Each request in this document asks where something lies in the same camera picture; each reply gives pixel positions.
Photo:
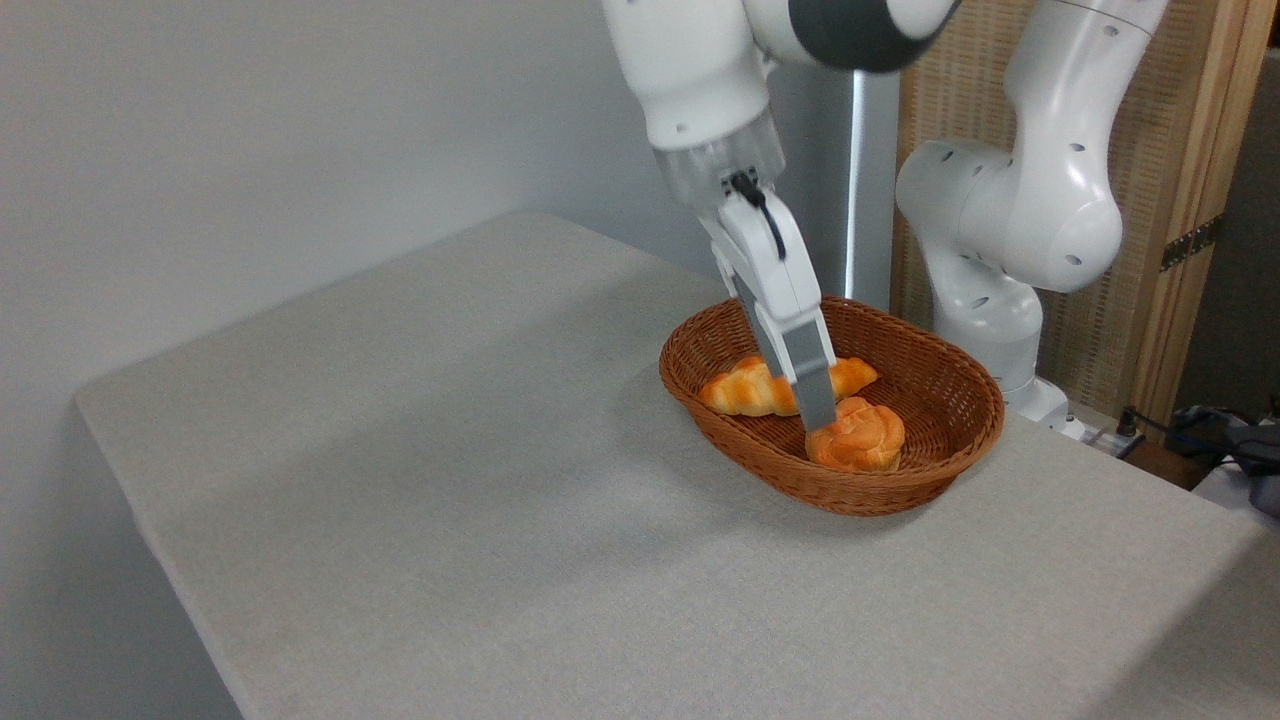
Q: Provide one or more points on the grey tablecloth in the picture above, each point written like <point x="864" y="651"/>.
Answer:
<point x="400" y="450"/>

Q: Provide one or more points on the round knotted bread roll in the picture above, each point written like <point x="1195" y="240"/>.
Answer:
<point x="860" y="440"/>

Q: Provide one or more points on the white power strip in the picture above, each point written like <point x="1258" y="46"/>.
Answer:
<point x="1105" y="438"/>

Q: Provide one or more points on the long braided bread loaf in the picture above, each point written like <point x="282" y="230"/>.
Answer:
<point x="735" y="390"/>

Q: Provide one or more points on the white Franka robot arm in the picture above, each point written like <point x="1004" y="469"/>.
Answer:
<point x="690" y="70"/>

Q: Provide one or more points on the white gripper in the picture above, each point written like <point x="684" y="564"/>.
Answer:
<point x="775" y="275"/>

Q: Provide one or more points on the black power plug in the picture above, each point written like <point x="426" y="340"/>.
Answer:
<point x="1128" y="420"/>

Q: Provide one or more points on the brown oval wicker basket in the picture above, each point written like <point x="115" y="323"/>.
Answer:
<point x="950" y="400"/>

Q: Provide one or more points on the dark grey bag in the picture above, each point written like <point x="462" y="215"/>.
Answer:
<point x="1250" y="450"/>

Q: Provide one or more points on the dark metal screen hinge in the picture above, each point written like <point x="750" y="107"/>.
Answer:
<point x="1190" y="243"/>

